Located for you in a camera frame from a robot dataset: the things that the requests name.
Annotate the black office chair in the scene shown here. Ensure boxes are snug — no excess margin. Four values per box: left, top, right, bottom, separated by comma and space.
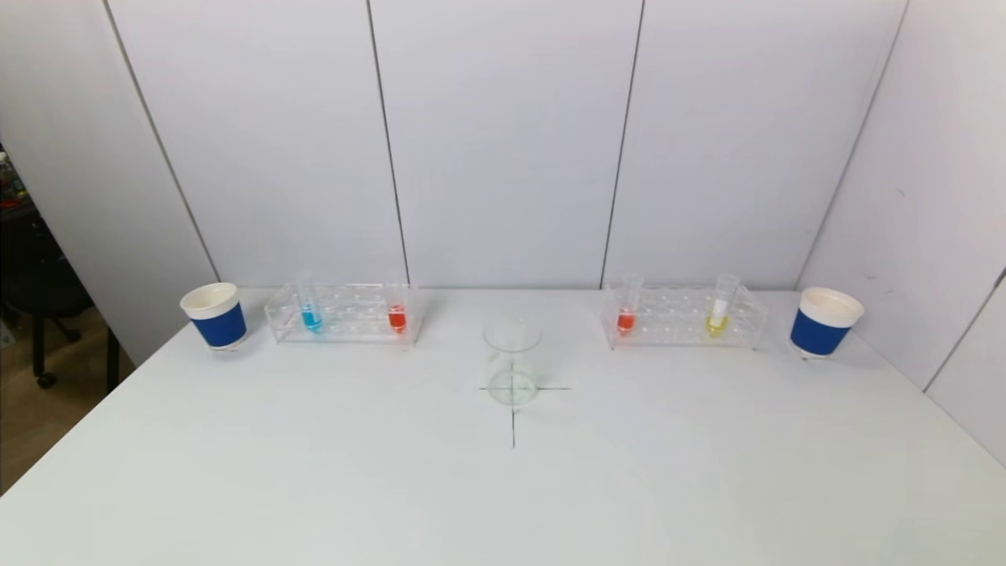
0, 208, 95, 390

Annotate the blue white paper cup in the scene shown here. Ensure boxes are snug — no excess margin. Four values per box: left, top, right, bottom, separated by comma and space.
180, 282, 248, 351
789, 287, 866, 360

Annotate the test tube with yellow pigment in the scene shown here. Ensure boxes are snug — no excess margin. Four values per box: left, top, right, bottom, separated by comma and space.
705, 273, 742, 339

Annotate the clear glass beaker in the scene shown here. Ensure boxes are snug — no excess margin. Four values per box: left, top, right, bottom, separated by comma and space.
483, 317, 542, 408

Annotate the clear acrylic test tube rack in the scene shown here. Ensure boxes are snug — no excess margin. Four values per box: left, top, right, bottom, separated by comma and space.
264, 282, 423, 347
601, 285, 769, 351

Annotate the test tube with blue liquid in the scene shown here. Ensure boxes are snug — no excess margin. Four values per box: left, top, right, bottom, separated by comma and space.
297, 275, 324, 334

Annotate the test tube with red liquid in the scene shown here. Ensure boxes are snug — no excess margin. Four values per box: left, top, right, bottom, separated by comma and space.
617, 274, 644, 336
386, 277, 409, 335

